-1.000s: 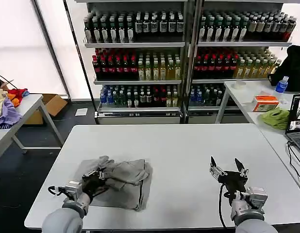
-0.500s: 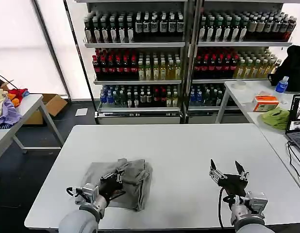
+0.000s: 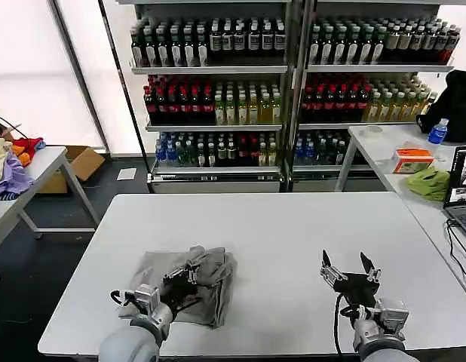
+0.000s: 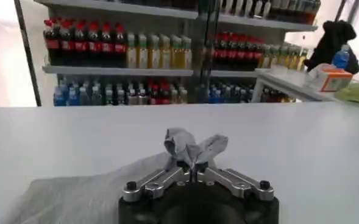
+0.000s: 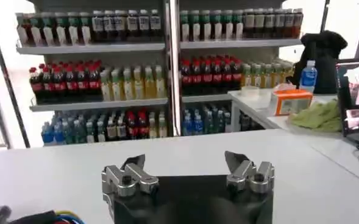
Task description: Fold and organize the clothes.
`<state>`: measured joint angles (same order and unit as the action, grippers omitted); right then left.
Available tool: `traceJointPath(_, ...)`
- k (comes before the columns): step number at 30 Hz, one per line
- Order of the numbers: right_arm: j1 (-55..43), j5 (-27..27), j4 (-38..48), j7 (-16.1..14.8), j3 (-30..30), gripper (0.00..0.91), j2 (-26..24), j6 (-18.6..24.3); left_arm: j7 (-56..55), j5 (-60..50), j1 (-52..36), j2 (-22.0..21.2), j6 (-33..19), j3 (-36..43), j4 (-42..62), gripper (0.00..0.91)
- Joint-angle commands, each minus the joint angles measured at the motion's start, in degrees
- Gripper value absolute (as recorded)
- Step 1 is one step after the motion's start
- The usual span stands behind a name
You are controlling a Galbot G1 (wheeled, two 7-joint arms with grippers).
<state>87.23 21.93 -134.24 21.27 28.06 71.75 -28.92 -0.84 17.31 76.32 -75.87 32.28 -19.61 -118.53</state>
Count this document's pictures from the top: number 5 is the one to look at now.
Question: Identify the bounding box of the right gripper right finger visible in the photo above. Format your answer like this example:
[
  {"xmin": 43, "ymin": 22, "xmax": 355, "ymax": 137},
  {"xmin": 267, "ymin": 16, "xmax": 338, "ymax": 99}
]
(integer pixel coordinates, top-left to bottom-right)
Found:
[{"xmin": 224, "ymin": 150, "xmax": 275, "ymax": 194}]

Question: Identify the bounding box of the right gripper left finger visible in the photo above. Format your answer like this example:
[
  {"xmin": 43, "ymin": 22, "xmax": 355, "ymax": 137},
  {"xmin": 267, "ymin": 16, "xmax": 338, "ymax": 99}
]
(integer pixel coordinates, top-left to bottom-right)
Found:
[{"xmin": 101, "ymin": 153, "xmax": 160, "ymax": 197}]

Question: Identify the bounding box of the white side desk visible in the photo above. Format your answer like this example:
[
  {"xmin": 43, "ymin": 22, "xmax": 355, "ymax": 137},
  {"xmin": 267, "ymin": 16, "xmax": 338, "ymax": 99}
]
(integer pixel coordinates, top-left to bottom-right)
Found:
[{"xmin": 227, "ymin": 87, "xmax": 359, "ymax": 188}]

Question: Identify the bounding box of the orange tissue box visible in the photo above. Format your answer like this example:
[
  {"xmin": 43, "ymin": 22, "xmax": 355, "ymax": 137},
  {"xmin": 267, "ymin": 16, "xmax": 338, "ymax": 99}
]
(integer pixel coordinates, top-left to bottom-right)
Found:
[{"xmin": 268, "ymin": 87, "xmax": 315, "ymax": 117}]

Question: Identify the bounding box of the clear plastic container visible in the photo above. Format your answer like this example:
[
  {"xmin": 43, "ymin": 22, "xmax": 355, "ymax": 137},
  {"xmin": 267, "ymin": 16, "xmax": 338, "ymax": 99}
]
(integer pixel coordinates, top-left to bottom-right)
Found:
[{"xmin": 241, "ymin": 85, "xmax": 261, "ymax": 96}]

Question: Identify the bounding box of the green cloth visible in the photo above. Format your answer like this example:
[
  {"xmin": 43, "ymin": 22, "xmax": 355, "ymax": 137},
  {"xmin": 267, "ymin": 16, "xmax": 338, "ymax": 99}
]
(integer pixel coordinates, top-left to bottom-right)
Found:
[{"xmin": 286, "ymin": 99, "xmax": 343, "ymax": 133}]

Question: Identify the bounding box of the shelf rack of drink bottles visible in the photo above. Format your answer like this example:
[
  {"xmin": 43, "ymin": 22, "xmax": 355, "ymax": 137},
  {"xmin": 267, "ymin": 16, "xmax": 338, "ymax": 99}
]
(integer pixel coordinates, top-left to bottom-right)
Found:
[
  {"xmin": 14, "ymin": 0, "xmax": 176, "ymax": 147},
  {"xmin": 169, "ymin": 0, "xmax": 305, "ymax": 137}
]

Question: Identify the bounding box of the blue water bottle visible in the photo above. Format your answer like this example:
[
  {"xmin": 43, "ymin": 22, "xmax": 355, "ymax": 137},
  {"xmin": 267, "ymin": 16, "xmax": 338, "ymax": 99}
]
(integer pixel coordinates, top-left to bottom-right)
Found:
[{"xmin": 299, "ymin": 60, "xmax": 318, "ymax": 94}]

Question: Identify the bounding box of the black window frame pole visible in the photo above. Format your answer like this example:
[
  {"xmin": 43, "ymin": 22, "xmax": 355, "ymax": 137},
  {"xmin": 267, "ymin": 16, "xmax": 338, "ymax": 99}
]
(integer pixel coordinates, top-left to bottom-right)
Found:
[
  {"xmin": 319, "ymin": 0, "xmax": 332, "ymax": 33},
  {"xmin": 0, "ymin": 1, "xmax": 31, "ymax": 149}
]

